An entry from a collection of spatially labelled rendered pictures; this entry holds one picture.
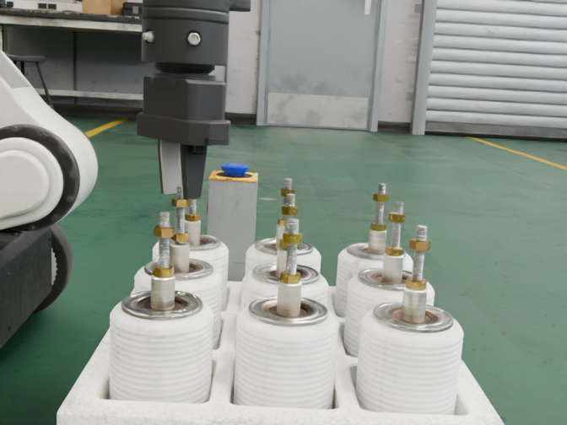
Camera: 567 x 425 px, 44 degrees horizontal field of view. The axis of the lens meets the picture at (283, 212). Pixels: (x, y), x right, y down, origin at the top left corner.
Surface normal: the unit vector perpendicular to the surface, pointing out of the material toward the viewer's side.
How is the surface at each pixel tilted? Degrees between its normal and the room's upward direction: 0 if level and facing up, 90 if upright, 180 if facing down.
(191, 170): 90
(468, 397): 0
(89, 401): 0
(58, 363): 0
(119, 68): 90
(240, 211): 90
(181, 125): 90
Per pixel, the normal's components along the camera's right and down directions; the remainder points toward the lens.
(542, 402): 0.06, -0.98
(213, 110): 0.71, 0.18
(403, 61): 0.04, 0.21
